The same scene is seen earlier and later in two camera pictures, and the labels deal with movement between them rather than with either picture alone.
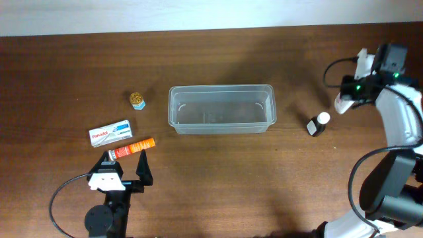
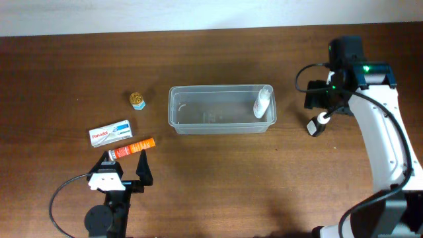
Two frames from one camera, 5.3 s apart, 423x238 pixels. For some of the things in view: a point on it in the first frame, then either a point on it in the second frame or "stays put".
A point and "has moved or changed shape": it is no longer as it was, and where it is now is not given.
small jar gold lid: (137, 101) stays put
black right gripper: (347, 80) to (313, 96)
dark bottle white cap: (317, 123) stays put
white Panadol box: (110, 133) stays put
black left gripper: (144, 174) stays put
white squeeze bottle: (342, 106) has moved or changed shape
